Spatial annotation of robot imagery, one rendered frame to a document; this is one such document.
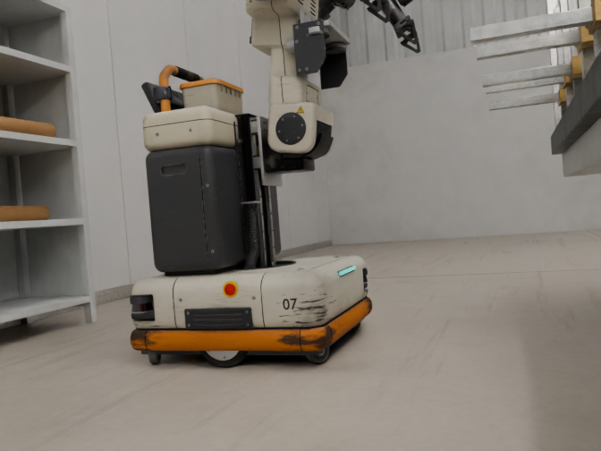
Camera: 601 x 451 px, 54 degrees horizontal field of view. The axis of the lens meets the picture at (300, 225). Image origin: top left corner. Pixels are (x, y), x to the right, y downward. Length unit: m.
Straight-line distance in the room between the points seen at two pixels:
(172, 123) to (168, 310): 0.59
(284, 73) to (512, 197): 6.08
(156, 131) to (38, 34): 1.53
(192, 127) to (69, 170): 1.37
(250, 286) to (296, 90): 0.64
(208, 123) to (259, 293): 0.55
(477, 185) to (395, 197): 1.05
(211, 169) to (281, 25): 0.53
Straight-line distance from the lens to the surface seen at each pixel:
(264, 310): 1.76
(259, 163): 2.02
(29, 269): 3.37
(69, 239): 3.18
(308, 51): 1.93
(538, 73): 1.91
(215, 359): 1.88
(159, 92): 2.09
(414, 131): 8.01
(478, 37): 1.43
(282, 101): 1.95
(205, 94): 2.08
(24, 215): 3.01
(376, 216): 8.06
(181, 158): 1.91
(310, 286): 1.71
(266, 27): 2.06
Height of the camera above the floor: 0.44
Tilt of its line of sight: 1 degrees down
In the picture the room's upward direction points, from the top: 5 degrees counter-clockwise
